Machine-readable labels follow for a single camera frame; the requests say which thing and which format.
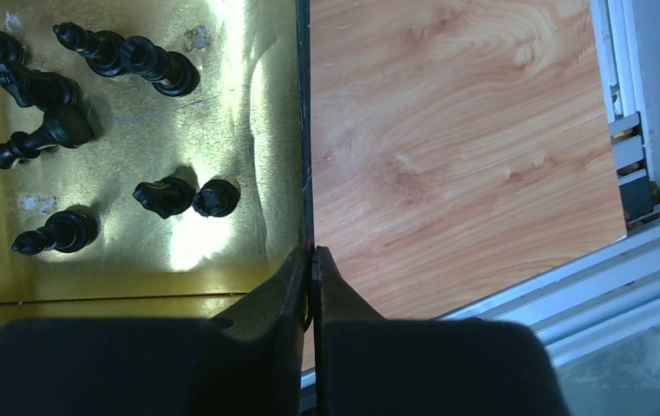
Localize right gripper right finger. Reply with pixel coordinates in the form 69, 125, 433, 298
311, 247, 569, 415

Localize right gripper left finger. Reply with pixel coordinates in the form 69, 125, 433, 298
0, 247, 308, 415

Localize yellow metal tin box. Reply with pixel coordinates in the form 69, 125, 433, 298
0, 1, 303, 327

